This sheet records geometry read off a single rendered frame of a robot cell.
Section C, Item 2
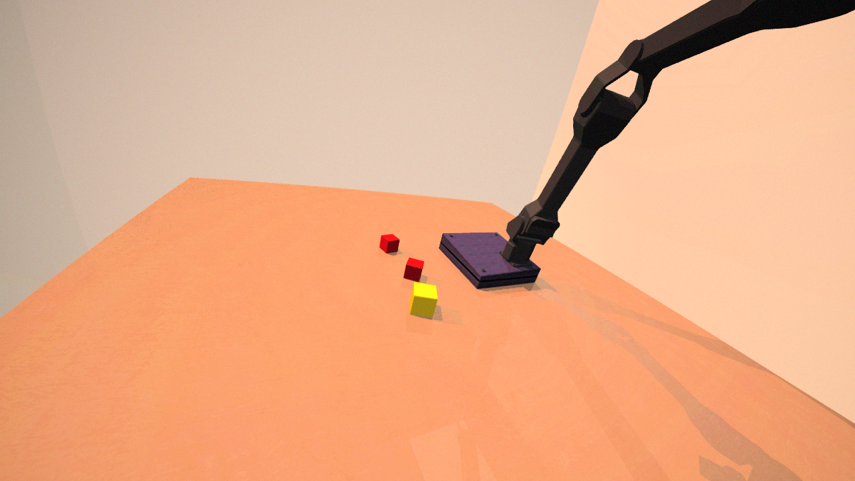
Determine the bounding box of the yellow cube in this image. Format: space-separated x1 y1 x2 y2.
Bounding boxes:
409 282 438 318

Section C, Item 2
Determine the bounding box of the red cube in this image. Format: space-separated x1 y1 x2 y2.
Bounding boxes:
379 234 399 254
403 258 424 282

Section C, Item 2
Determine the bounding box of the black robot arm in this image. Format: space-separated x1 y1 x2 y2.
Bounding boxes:
499 0 855 267

